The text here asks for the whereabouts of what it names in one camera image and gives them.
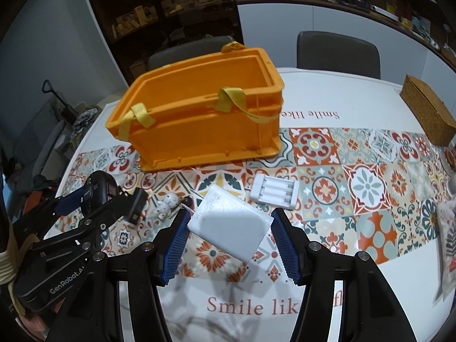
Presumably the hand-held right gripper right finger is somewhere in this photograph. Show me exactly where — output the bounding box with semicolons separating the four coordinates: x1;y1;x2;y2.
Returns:
271;207;417;342

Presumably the woven wicker box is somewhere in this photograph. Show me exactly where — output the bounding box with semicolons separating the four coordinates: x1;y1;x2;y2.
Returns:
400;75;456;146

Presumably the orange plastic crate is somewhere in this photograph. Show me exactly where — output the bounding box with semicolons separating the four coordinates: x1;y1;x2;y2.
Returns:
105;42;286;172

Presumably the dark wooden shelf cabinet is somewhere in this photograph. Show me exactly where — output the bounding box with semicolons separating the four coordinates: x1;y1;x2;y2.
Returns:
82;0;243;86

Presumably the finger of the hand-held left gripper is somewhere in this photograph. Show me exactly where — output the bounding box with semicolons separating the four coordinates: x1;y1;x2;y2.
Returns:
14;187;88;232
43;187;148;243

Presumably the white battery case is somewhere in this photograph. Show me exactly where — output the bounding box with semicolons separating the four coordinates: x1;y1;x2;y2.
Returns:
249;174;300;210

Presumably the patterned crumpled cloth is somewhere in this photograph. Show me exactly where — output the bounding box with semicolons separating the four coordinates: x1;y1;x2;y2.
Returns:
71;105;104;143

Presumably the grey chair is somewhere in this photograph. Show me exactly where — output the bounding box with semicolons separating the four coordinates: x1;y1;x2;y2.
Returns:
148;36;237;79
296;31;381;79

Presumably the tile-print tablecloth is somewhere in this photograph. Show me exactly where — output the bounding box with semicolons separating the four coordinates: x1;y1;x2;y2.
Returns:
53;66;456;342

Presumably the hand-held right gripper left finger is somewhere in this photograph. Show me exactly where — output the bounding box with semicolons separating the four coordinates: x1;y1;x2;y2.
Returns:
46;208;193;342

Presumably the grey sofa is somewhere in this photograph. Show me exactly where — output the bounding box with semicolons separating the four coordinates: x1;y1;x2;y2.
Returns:
7;114;72;193

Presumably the black shovel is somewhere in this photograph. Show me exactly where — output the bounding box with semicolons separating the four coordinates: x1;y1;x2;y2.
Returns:
42;80;77;122

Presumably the white power adapter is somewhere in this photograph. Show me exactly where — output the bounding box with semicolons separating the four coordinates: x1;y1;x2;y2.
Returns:
182;184;274;263

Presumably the small white toy figure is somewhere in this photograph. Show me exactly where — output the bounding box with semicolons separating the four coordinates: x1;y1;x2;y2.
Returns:
155;192;182;221

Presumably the leaf-print cloth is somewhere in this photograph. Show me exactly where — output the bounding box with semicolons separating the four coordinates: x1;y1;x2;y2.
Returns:
433;199;456;307

